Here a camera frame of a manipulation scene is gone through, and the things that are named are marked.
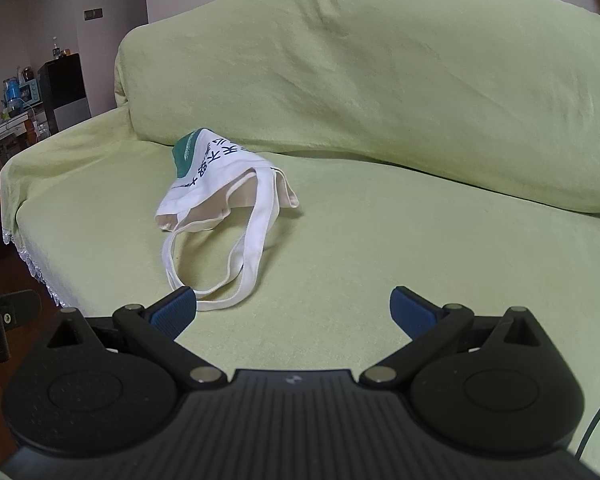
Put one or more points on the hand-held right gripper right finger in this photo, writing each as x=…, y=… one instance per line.
x=410, y=312

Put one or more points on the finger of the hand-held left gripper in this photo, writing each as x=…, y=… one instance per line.
x=15, y=305

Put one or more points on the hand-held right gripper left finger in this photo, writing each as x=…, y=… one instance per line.
x=172, y=310

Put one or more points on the white shopping bag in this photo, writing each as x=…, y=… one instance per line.
x=215, y=180

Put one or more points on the white side table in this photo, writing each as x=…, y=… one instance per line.
x=15, y=127

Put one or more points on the blue water jug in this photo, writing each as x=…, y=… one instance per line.
x=12, y=92

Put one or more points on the black refrigerator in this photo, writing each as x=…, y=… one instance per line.
x=62, y=80

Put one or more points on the wall switch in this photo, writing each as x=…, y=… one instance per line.
x=93, y=14

